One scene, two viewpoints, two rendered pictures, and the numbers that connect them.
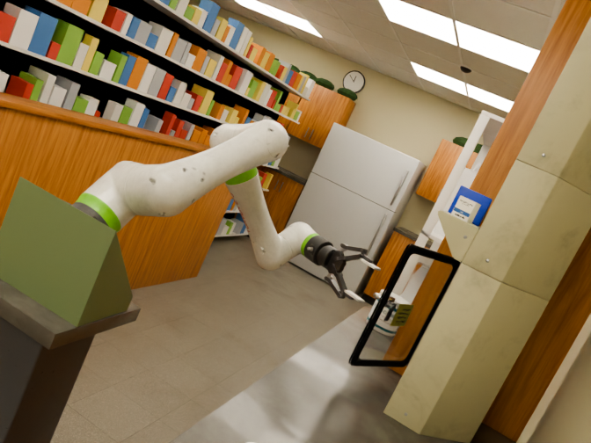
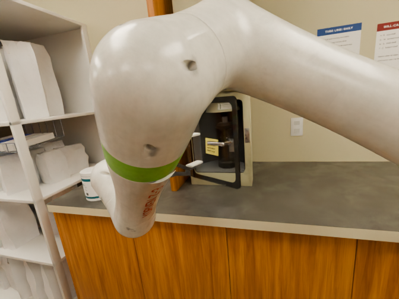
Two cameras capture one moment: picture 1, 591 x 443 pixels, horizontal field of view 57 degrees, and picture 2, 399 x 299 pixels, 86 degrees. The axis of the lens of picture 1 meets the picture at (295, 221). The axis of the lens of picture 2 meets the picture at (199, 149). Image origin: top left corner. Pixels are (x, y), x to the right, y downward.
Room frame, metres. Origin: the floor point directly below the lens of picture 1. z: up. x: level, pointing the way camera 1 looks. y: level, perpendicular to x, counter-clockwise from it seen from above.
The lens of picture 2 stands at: (1.69, 0.54, 1.40)
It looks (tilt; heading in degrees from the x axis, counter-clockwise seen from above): 14 degrees down; 270
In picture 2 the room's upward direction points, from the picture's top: 5 degrees counter-clockwise
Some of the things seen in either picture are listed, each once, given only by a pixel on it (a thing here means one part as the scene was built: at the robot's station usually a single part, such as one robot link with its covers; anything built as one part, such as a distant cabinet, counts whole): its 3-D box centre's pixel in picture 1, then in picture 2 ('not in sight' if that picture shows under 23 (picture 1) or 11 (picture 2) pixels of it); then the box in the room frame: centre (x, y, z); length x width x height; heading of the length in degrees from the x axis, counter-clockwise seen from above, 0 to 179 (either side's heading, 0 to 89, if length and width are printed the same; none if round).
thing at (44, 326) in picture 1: (51, 294); not in sight; (1.28, 0.47, 0.92); 0.32 x 0.32 x 0.04; 75
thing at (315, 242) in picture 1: (318, 250); not in sight; (1.86, -0.12, 1.20); 0.12 x 0.06 x 0.09; 136
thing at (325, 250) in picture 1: (333, 260); not in sight; (1.81, -0.17, 1.20); 0.09 x 0.07 x 0.08; 46
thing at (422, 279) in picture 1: (406, 309); (210, 142); (1.64, -0.42, 1.19); 0.30 x 0.01 x 0.40; 135
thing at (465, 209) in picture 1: (465, 209); not in sight; (1.57, -0.42, 1.54); 0.05 x 0.05 x 0.06; 58
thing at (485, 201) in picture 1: (470, 206); not in sight; (1.71, -0.47, 1.56); 0.10 x 0.10 x 0.09; 72
